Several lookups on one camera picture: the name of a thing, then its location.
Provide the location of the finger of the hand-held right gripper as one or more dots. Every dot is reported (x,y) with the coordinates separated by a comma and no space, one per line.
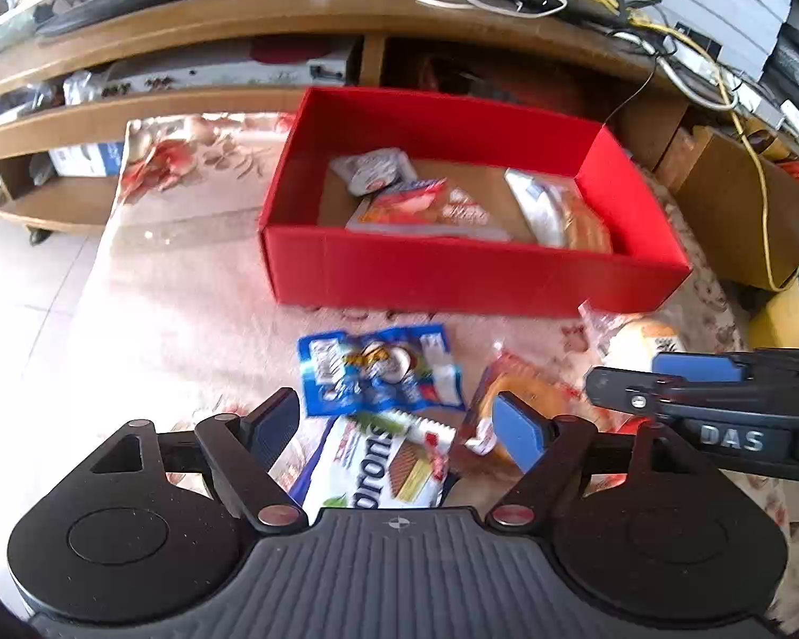
(696,367)
(626,389)

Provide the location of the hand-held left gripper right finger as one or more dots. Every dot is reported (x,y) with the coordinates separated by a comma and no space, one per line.
(519,429)

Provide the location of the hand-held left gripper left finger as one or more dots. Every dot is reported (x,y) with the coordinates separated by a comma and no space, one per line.
(271,426)

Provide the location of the orange bun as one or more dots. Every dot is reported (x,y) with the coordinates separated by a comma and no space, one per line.
(516,379)

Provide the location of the round pastry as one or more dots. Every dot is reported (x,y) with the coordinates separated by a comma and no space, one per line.
(639,339)

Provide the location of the green white wafer packet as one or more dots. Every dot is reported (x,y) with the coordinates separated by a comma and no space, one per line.
(366,472)

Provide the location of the blue sausage packet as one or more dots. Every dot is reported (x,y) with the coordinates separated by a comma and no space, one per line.
(373,373)

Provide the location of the brown bread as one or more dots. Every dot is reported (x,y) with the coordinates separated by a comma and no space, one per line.
(586,226)

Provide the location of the red cardboard box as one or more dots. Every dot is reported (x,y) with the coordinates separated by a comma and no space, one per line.
(439,273)

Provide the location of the long white snack packet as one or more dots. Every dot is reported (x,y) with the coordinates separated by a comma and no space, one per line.
(539,206)

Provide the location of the orange packet with blue label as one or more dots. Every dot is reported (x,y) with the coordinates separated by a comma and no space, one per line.
(426,210)

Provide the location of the white cake packet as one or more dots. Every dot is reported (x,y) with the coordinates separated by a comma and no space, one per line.
(373,170)

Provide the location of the yellow bin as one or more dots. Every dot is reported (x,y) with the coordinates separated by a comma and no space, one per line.
(786,319)

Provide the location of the floral tablecloth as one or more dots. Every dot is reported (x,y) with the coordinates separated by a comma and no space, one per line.
(193,319)

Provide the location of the brown cardboard box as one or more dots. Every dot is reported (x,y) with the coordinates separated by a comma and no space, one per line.
(726,213)

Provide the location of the white and blue box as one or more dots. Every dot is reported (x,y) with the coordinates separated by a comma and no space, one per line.
(86,160)

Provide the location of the silver audio device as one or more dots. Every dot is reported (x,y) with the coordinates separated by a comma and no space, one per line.
(240,70)

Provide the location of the crumpled clear plastic bag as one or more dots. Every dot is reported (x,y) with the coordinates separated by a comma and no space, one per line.
(86,88)

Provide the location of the wooden tv stand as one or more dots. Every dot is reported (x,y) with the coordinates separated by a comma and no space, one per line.
(240,13)

